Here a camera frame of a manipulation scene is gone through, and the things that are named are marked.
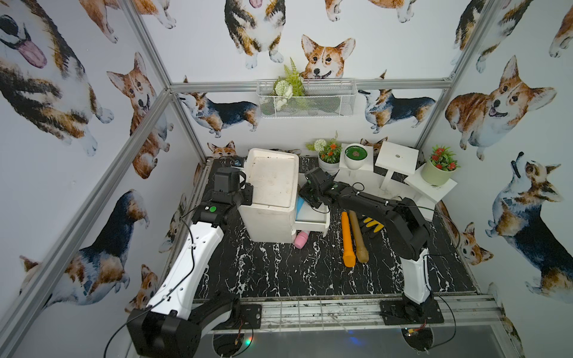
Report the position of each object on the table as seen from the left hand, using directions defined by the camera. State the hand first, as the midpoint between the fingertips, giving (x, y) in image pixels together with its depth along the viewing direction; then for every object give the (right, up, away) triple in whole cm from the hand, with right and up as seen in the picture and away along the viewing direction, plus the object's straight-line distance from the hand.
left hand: (246, 181), depth 77 cm
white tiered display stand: (+58, +2, +21) cm, 61 cm away
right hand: (+16, -6, +15) cm, 23 cm away
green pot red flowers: (+70, +3, +7) cm, 70 cm away
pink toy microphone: (+19, -23, +11) cm, 32 cm away
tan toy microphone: (+42, -28, +8) cm, 51 cm away
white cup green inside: (+41, +10, +14) cm, 44 cm away
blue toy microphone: (+19, -9, +12) cm, 24 cm away
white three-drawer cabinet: (+11, -9, -5) cm, 16 cm away
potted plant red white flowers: (+32, +12, +26) cm, 43 cm away
